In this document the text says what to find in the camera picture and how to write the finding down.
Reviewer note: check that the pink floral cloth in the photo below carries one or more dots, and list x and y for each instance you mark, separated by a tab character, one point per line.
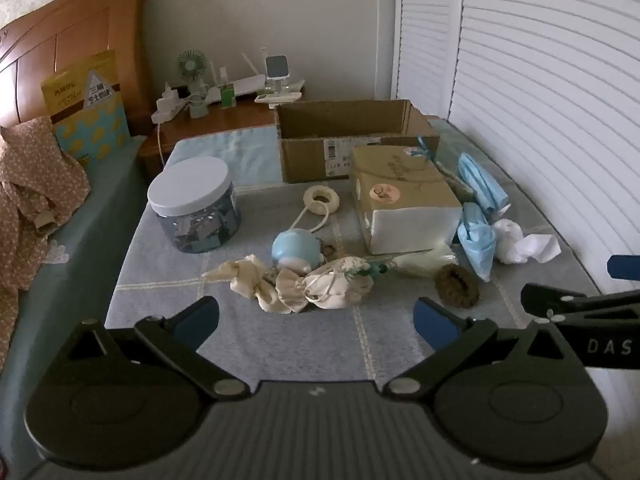
25	185

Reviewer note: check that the small green desk fan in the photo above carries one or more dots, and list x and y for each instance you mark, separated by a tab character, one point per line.
191	67

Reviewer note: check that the teal bed sheet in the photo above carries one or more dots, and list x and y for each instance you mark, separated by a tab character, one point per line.
95	210

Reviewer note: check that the cream cloth bow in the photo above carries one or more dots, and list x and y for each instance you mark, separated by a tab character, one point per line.
260	282

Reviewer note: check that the brown scrunchie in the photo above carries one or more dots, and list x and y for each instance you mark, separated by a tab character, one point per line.
447	287

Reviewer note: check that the grey checked blanket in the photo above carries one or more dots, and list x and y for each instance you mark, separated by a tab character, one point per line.
310	335

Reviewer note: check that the wooden headboard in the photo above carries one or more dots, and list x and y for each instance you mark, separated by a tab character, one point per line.
75	25

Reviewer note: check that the white router with antennas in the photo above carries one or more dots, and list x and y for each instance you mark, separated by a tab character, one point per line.
250	89

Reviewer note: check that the yellow book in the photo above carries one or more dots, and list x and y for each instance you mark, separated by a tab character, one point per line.
75	80

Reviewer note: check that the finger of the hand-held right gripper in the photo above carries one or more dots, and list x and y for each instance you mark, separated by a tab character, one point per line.
565	302
624	266

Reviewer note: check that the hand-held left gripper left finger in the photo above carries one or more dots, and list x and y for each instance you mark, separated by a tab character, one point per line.
197	322

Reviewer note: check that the white remote control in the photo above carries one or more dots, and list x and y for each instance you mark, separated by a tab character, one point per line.
275	97

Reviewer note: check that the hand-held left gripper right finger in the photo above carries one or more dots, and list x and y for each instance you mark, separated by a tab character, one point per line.
435	325

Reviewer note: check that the pale green cup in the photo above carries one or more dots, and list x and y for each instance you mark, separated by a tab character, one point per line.
198	107

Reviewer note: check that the white power strip with plugs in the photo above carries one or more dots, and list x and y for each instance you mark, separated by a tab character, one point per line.
167	107

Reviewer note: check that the blue bag with yellow print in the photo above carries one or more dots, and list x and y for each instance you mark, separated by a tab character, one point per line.
95	130

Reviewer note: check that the white cloth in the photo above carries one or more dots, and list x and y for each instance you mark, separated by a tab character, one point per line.
515	240

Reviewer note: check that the beige tissue pack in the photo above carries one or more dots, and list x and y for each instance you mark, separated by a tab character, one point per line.
400	185

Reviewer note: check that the brown cardboard box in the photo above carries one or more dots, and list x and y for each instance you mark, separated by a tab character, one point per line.
320	157

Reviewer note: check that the green bottle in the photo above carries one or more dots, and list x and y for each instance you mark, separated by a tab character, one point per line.
228	96

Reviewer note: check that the wooden nightstand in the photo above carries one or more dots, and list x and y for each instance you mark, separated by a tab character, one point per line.
235	120

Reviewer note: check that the white louvered door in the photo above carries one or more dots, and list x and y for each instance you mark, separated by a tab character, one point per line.
425	35
550	85

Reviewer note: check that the blue and white plush toy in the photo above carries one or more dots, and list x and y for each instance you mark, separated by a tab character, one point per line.
295	250

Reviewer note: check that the blue face mask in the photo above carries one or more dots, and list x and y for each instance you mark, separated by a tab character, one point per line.
480	180
475	240

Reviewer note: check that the clear jar with white lid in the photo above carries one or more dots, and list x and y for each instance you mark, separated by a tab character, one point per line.
192	200

